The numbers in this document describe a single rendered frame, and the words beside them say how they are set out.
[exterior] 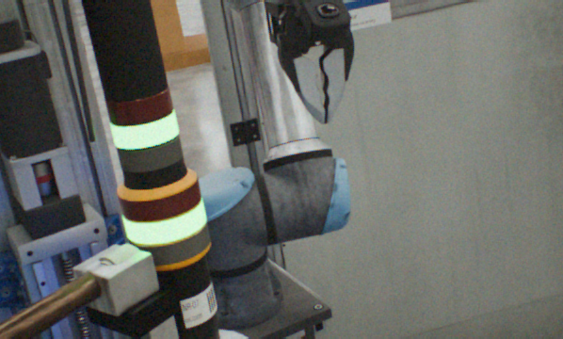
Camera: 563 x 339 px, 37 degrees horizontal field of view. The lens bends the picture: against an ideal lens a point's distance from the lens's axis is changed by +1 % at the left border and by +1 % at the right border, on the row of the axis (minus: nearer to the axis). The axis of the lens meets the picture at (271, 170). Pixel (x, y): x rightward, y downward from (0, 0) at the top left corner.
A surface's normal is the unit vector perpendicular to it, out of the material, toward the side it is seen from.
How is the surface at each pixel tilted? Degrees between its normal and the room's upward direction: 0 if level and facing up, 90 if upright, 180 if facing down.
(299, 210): 79
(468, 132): 90
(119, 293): 90
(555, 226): 90
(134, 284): 90
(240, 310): 73
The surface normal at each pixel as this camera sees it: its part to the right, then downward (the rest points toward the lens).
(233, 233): 0.15, 0.32
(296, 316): -0.16, -0.92
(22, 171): 0.46, 0.24
